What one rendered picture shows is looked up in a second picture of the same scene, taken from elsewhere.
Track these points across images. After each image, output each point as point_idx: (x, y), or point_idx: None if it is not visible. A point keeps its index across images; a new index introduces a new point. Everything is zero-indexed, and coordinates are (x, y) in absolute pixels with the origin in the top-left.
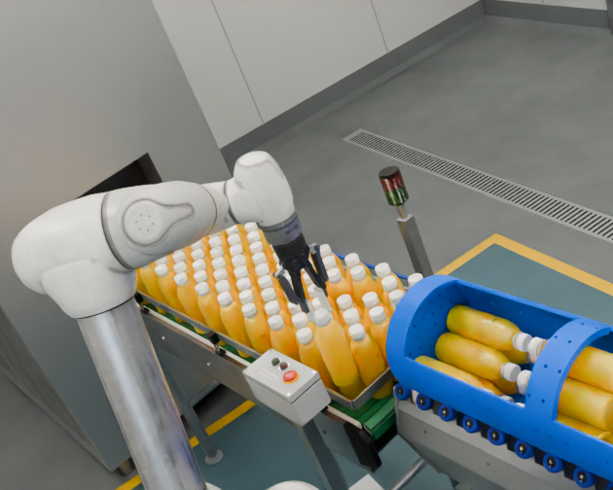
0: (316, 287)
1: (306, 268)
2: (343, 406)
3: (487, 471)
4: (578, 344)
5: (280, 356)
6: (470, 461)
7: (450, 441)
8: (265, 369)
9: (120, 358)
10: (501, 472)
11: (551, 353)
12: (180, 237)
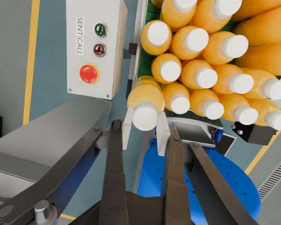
0: (166, 141)
1: (162, 195)
2: (143, 68)
3: (138, 167)
4: None
5: (113, 27)
6: (140, 157)
7: (144, 150)
8: (84, 23)
9: None
10: (138, 176)
11: None
12: None
